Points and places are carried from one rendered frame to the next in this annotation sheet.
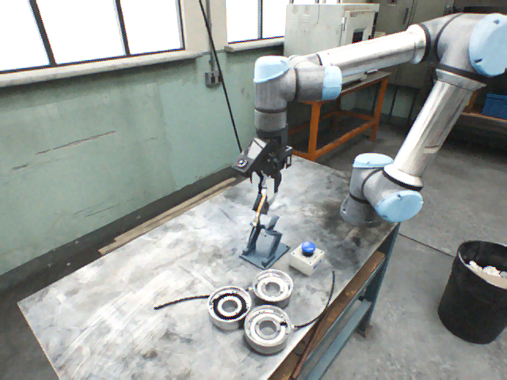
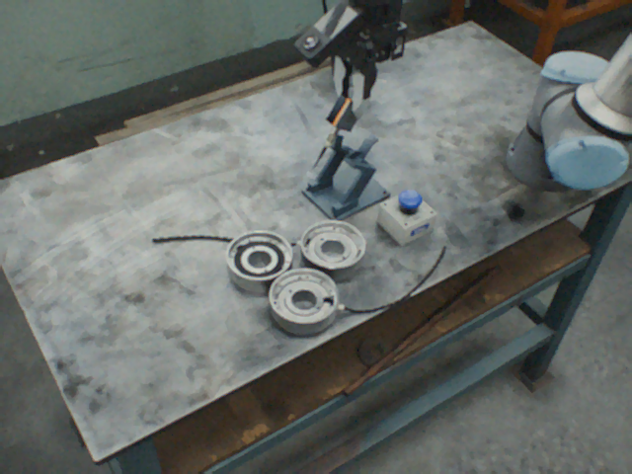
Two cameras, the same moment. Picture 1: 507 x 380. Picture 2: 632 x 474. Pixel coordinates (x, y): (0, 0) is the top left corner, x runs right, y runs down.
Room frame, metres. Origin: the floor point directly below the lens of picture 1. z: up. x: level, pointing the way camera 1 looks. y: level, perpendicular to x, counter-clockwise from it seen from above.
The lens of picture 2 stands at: (-0.22, -0.18, 1.67)
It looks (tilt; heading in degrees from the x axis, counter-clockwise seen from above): 46 degrees down; 12
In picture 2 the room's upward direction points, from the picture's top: 3 degrees clockwise
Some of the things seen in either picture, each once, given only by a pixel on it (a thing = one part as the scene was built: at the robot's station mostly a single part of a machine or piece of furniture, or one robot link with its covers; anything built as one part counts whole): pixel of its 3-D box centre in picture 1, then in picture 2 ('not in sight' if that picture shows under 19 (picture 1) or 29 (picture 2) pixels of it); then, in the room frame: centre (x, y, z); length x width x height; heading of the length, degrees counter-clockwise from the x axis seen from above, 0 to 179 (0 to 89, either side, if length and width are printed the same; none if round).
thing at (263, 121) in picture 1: (269, 118); not in sight; (0.72, -0.04, 1.22); 0.08 x 0.08 x 0.05
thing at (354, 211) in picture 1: (364, 203); (552, 144); (0.91, -0.38, 0.85); 0.15 x 0.15 x 0.10
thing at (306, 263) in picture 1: (307, 257); (409, 216); (0.67, -0.15, 0.82); 0.08 x 0.07 x 0.05; 138
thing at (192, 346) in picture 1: (258, 242); (342, 177); (0.77, -0.01, 0.79); 1.20 x 0.60 x 0.02; 138
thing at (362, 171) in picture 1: (371, 175); (572, 95); (0.90, -0.38, 0.97); 0.13 x 0.12 x 0.14; 8
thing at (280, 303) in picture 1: (272, 290); (332, 252); (0.55, -0.05, 0.82); 0.10 x 0.10 x 0.04
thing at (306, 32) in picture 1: (331, 46); not in sight; (3.05, -0.69, 1.10); 0.62 x 0.61 x 0.65; 138
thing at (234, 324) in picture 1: (230, 308); (259, 263); (0.49, 0.06, 0.82); 0.10 x 0.10 x 0.04
